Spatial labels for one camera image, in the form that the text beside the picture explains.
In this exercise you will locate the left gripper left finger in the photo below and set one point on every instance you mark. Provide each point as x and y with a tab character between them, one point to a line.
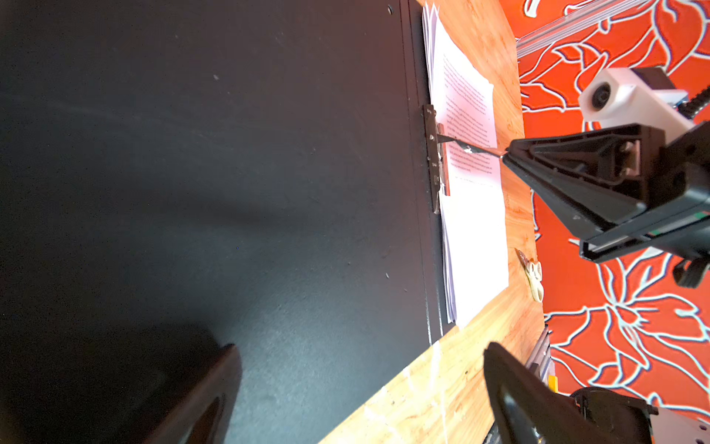
203	413

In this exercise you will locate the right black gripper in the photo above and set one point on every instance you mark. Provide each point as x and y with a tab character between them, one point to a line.
600	182

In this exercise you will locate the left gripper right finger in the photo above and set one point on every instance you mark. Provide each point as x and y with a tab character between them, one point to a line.
525	410

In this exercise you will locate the printed sheet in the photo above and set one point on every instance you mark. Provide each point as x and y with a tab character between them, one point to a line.
471	200

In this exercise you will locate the blue folder black inside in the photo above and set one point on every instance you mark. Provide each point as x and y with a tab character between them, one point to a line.
180	176

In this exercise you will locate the yellow block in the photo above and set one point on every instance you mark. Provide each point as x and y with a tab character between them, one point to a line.
552	383

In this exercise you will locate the white scissors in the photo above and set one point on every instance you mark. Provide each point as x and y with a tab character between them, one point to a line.
534	274

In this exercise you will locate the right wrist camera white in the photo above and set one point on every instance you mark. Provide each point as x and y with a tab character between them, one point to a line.
645	96

